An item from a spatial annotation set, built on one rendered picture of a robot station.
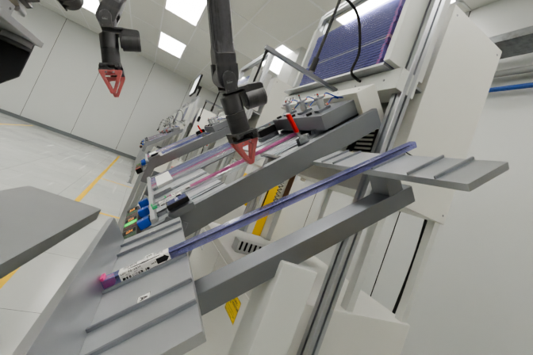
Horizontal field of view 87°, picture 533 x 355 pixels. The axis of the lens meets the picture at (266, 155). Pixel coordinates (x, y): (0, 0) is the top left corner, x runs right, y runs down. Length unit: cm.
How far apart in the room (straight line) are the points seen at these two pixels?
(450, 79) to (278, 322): 101
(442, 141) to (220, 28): 84
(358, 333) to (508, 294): 128
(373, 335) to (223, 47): 102
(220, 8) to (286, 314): 67
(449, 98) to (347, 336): 88
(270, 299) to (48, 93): 955
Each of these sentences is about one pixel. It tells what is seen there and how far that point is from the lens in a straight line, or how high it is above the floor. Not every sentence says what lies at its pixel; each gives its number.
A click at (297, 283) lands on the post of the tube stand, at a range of 44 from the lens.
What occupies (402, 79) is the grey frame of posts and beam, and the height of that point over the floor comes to 134.
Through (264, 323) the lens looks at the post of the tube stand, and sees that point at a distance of 45.
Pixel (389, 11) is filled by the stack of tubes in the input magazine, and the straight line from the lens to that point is 116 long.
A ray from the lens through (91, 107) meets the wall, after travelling 960.
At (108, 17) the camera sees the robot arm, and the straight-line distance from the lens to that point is 115.
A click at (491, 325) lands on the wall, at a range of 226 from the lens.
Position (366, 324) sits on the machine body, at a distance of 113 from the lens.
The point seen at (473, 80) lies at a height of 154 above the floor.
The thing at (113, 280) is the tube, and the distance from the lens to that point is 41.
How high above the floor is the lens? 91
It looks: 5 degrees up
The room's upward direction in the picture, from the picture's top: 22 degrees clockwise
